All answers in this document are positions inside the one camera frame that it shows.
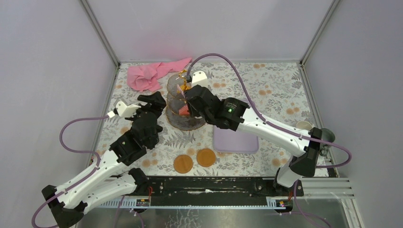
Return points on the pink cloth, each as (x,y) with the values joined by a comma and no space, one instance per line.
(145,77)

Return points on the grey ceramic mug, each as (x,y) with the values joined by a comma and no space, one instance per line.
(327,136)

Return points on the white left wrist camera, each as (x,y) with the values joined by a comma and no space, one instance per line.
(123,110)

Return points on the pink handled tongs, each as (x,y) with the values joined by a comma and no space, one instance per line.
(180,91)

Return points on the right wooden coaster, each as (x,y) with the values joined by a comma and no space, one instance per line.
(206,157)

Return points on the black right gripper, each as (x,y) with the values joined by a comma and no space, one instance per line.
(192,111)

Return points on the lilac plastic tray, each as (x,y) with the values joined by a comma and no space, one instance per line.
(227,135)

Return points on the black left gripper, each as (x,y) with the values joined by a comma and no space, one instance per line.
(147,114)

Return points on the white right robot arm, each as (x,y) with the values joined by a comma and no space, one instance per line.
(303,145)

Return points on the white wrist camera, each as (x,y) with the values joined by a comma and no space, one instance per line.
(199,78)
(123,110)

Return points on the pink cake slice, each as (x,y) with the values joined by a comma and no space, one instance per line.
(184,111)

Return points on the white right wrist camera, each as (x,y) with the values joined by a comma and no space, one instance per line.
(199,78)

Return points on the wooden coaster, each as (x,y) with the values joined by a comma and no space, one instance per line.
(206,157)
(183,164)

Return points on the white ceramic mug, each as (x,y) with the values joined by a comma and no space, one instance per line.
(304,125)

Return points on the left wooden coaster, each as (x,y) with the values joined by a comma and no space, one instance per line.
(183,164)

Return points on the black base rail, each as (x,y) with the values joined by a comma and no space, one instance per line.
(214,191)

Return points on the three-tier glass cake stand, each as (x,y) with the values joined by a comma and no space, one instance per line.
(175,102)

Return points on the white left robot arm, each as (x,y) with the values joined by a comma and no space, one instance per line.
(110,175)

